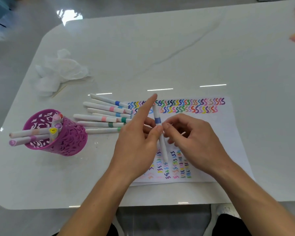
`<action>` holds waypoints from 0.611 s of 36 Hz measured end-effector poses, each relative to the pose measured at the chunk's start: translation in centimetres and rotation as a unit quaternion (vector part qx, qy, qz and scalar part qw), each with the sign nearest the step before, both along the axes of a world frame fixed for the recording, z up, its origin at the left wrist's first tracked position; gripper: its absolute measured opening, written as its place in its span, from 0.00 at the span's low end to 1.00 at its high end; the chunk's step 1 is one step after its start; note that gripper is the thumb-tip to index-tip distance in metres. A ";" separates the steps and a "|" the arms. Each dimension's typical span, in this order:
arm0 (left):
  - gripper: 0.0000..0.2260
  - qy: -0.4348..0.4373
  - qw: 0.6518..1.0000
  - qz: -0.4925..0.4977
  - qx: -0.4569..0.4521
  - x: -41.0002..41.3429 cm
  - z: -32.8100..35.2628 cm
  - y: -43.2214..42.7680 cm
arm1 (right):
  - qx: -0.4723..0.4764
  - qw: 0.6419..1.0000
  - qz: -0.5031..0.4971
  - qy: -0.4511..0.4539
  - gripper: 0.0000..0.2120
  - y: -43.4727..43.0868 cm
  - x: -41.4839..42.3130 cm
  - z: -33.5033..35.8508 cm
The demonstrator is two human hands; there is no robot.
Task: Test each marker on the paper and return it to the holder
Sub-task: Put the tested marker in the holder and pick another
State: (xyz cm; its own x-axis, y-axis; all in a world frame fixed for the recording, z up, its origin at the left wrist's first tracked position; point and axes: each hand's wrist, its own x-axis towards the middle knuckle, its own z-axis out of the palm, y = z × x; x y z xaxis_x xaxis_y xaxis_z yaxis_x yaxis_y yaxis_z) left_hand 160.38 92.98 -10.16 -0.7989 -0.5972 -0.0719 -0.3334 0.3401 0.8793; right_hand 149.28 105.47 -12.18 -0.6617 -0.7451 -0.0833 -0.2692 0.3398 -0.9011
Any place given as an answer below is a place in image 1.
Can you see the person's right white shoe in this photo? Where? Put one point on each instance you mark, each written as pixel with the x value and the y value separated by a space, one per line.
pixel 225 210

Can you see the crumpled white tissue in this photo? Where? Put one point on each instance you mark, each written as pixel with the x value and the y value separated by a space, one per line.
pixel 59 71

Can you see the light green banded white marker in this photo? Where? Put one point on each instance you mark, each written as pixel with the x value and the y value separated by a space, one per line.
pixel 100 130

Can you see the person's left forearm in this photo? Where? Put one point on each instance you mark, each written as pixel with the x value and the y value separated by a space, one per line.
pixel 93 208

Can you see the blue curtain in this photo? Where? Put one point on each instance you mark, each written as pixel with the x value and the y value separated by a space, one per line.
pixel 0 7

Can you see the peach banded white marker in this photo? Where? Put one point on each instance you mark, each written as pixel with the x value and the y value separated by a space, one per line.
pixel 22 132

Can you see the yellow banded white marker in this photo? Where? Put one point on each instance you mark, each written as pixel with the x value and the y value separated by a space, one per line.
pixel 53 130

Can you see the bunch of white markers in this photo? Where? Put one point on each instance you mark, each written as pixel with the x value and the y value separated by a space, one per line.
pixel 96 105

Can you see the lilac banded white marker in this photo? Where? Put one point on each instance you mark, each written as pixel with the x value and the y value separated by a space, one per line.
pixel 17 142

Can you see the person's right forearm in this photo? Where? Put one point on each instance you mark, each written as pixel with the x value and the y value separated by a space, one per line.
pixel 260 201

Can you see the black trousers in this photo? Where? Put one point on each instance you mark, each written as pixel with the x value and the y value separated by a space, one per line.
pixel 226 226

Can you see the purple banded white marker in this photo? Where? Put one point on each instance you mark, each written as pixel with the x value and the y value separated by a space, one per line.
pixel 58 125

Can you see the pink perforated pen holder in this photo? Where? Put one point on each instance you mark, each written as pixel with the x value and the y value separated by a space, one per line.
pixel 71 140

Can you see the grey green banded white marker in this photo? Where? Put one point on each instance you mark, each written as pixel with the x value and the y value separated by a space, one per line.
pixel 93 124

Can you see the red banded white marker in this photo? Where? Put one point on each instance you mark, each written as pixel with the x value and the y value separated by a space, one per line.
pixel 61 116

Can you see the person's right hand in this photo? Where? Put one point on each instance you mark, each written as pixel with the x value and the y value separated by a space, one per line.
pixel 201 145

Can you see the blue banded white marker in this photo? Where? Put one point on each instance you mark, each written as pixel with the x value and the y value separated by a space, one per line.
pixel 164 149

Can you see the salmon banded white marker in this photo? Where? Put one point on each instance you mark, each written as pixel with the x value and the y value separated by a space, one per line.
pixel 88 117

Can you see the person's left hand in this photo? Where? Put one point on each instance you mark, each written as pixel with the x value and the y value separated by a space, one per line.
pixel 135 149

